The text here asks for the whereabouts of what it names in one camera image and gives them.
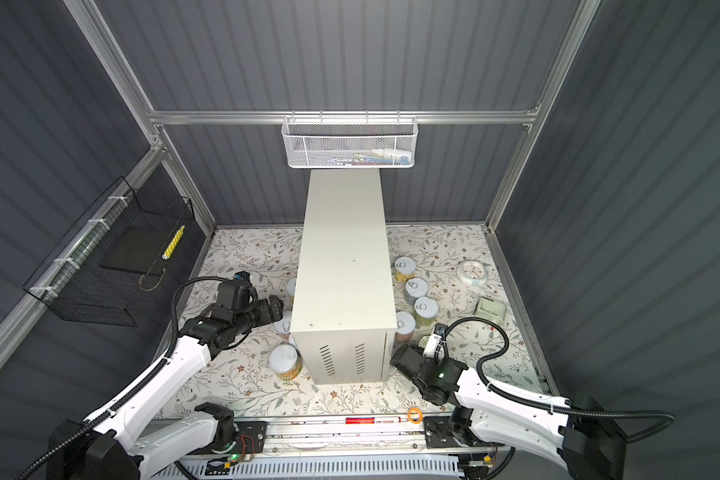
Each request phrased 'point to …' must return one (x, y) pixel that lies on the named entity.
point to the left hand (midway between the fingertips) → (270, 306)
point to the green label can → (426, 310)
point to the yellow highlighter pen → (173, 243)
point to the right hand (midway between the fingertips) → (424, 357)
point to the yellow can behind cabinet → (291, 288)
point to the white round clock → (472, 273)
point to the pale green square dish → (490, 308)
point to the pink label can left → (282, 328)
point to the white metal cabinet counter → (343, 314)
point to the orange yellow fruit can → (285, 361)
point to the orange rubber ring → (421, 415)
